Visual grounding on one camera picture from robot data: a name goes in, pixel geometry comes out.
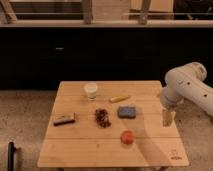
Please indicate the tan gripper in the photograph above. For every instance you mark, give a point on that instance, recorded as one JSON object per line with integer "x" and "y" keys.
{"x": 167, "y": 117}

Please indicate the blue sponge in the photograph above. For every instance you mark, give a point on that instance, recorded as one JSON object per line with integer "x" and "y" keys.
{"x": 126, "y": 112}

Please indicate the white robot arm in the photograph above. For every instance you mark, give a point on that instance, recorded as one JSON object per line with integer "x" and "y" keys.
{"x": 185, "y": 82}

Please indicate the orange fruit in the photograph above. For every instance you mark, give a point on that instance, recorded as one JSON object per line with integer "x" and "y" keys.
{"x": 127, "y": 137}

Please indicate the yellow banana piece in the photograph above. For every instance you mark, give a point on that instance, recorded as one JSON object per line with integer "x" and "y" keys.
{"x": 118, "y": 98}

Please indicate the dark crumb pile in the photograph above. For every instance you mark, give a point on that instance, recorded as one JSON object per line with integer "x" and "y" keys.
{"x": 101, "y": 117}

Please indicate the wooden table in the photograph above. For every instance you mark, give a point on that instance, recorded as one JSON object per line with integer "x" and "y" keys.
{"x": 85, "y": 144}

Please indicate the white cup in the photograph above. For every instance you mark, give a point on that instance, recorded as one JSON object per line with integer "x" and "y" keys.
{"x": 91, "y": 90}

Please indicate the dark cabinet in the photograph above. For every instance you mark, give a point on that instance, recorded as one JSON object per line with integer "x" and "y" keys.
{"x": 41, "y": 58}

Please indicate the black post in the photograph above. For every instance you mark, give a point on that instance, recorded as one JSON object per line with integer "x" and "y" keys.
{"x": 11, "y": 151}

